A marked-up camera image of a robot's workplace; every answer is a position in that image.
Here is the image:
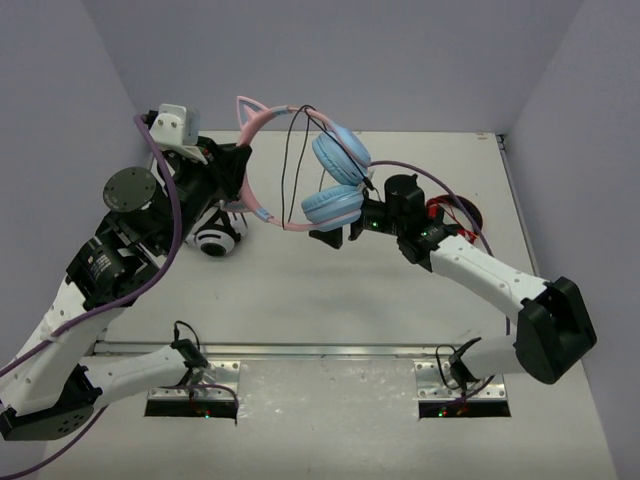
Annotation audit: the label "right metal mounting bracket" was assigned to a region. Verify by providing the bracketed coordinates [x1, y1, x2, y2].
[413, 356, 507, 403]

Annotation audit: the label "metal mounting bracket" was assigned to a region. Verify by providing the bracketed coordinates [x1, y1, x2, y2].
[413, 356, 507, 403]
[147, 357, 242, 403]

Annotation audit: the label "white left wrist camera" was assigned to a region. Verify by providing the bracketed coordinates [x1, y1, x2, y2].
[150, 103, 200, 147]

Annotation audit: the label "white black headphones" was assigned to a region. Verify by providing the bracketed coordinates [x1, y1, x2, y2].
[185, 205, 248, 257]

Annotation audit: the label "left metal mounting bracket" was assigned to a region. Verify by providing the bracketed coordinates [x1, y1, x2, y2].
[147, 357, 242, 403]

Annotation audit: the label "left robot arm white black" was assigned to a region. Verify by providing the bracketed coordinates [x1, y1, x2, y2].
[1, 137, 251, 441]

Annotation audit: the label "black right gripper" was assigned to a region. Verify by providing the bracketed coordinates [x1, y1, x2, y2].
[311, 183, 405, 249]

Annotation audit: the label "thin black headphone cable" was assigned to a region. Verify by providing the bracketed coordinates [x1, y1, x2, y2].
[279, 103, 379, 231]

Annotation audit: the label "metal rail front table edge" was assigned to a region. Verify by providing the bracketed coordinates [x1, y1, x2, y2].
[93, 341, 437, 358]

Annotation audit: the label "red black headphones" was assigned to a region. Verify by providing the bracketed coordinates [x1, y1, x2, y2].
[425, 194, 484, 244]

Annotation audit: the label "pink blue cat-ear headphones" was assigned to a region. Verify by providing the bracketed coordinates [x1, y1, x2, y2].
[220, 96, 373, 232]

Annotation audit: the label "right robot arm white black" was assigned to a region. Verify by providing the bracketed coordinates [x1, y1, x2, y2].
[302, 175, 597, 390]

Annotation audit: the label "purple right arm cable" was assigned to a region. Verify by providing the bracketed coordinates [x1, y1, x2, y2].
[369, 160, 514, 406]

